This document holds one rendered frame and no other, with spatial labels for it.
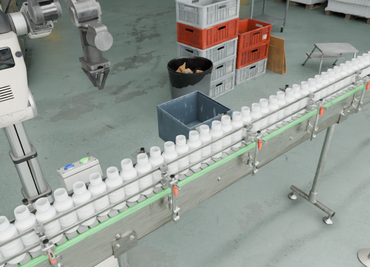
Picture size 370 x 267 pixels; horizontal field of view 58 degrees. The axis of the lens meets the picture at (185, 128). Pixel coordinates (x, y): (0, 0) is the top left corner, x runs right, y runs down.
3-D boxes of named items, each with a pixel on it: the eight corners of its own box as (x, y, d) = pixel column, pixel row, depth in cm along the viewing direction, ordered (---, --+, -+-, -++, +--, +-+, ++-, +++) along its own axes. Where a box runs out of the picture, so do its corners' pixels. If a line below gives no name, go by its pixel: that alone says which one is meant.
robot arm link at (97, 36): (94, -1, 101) (66, 5, 97) (112, 4, 93) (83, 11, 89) (102, 38, 108) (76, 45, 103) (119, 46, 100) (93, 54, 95)
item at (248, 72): (236, 86, 426) (237, 70, 414) (213, 76, 453) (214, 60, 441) (266, 72, 459) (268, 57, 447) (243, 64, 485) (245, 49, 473)
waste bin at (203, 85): (186, 136, 333) (185, 77, 298) (161, 118, 363) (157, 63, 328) (220, 121, 356) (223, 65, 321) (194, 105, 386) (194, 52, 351)
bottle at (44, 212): (52, 228, 113) (39, 192, 104) (67, 232, 111) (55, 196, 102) (40, 242, 108) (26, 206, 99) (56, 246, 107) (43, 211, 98)
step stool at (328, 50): (333, 64, 480) (341, 36, 457) (352, 82, 429) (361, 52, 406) (301, 65, 480) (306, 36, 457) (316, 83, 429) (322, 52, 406)
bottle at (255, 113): (245, 131, 160) (249, 101, 151) (258, 132, 160) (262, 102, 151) (246, 138, 155) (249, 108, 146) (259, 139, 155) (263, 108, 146)
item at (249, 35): (239, 52, 402) (240, 34, 390) (215, 44, 429) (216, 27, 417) (270, 41, 435) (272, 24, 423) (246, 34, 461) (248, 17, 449)
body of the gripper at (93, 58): (97, 58, 113) (93, 37, 109) (110, 66, 106) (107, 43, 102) (79, 63, 110) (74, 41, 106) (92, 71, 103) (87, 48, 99)
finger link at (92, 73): (104, 82, 116) (99, 56, 111) (113, 88, 111) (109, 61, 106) (85, 87, 112) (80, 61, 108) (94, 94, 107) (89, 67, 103)
